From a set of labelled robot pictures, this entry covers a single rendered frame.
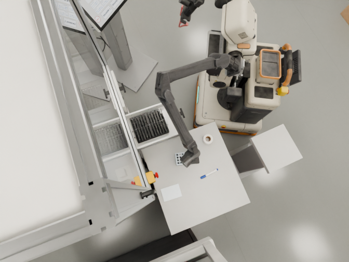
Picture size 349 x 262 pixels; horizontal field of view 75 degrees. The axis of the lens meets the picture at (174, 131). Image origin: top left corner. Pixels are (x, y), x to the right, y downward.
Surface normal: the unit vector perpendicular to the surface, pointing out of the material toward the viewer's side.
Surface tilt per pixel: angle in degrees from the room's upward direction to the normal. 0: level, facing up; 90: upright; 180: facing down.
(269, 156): 0
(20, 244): 0
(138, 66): 3
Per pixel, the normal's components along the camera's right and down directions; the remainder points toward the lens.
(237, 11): -0.65, -0.26
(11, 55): 0.03, -0.25
